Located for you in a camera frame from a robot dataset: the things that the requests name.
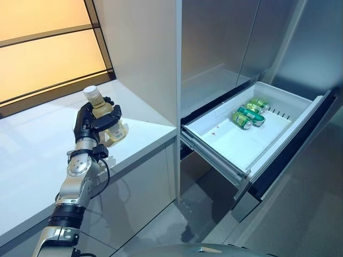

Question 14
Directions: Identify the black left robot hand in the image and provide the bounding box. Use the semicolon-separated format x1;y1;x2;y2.
73;95;124;147

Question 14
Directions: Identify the clear bottle of yellow drink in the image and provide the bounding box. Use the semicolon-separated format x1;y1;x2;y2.
82;85;129;148

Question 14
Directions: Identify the silver fridge drawer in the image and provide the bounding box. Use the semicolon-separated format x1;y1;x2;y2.
180;81;337;223
180;149;239;207

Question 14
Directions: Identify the wide silver fridge door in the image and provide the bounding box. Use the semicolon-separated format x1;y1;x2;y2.
181;0;262;118

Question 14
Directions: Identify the narrow silver fridge door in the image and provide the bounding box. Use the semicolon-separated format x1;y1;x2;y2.
237;0;309;86

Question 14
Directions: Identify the white counter cabinet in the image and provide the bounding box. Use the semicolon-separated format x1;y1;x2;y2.
0;79;179;257

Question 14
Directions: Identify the white tall cabinet panel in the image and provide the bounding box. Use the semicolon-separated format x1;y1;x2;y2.
93;0;183;204

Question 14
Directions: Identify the light green drink can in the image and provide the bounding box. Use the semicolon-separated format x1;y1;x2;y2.
232;111;253;131
246;97;271;112

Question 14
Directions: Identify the dark green drink can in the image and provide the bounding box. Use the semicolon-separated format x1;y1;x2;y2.
237;105;266;126

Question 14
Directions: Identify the grey robot torso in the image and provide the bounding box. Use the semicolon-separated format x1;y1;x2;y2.
148;235;258;257

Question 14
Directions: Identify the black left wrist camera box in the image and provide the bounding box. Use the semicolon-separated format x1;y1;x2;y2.
93;143;108;159

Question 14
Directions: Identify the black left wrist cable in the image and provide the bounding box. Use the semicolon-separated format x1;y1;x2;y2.
88;156;111;200

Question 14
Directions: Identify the window with dark frame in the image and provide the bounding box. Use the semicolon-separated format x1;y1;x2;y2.
0;0;117;118

